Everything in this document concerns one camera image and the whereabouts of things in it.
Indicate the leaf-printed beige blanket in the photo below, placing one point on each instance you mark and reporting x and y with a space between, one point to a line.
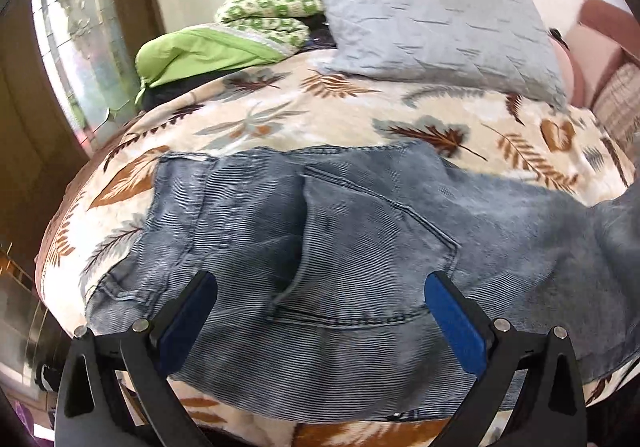
300 112

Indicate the grey-blue denim pants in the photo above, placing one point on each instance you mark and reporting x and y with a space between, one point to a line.
350 237

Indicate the grey quilted pillow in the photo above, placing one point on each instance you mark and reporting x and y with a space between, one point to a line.
430 22

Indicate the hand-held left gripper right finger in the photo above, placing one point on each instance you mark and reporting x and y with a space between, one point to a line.
457 327

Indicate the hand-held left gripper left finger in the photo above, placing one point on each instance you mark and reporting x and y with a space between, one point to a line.
187 322

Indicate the small black object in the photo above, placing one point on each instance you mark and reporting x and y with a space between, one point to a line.
557 34

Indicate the green patterned quilt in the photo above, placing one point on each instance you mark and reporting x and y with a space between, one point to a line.
270 2

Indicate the wooden door with patterned glass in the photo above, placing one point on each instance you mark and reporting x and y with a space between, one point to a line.
20 127

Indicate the striped sofa cushion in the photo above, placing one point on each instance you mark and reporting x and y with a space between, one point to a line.
622 97

